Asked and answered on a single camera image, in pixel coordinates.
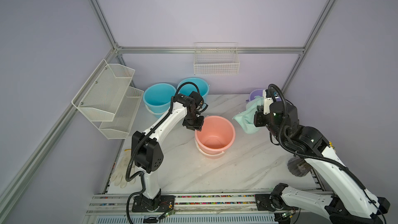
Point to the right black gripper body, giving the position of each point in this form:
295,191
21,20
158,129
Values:
262,120

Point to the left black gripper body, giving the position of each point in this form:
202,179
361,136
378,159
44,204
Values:
193,122

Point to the pink plastic bucket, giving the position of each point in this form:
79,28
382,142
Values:
216,137

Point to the mint green microfiber cloth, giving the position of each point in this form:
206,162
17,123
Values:
246,118

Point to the teal plastic bucket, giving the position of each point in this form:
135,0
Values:
202,85
157,98

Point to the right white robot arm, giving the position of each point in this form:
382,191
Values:
350,203

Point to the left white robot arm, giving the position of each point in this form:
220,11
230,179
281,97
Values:
147,155

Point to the purple plastic bucket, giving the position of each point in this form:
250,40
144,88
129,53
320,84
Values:
257,93

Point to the dark flower vase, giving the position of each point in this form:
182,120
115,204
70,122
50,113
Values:
298,167

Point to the white mesh two-tier shelf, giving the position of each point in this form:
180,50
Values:
109,101

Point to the white work glove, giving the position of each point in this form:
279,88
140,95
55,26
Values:
118,176

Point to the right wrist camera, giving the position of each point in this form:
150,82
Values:
270,96

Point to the white wire wall basket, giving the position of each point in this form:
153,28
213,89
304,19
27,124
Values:
212,58

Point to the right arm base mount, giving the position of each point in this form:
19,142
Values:
272,202

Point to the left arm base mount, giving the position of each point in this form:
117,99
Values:
160,203

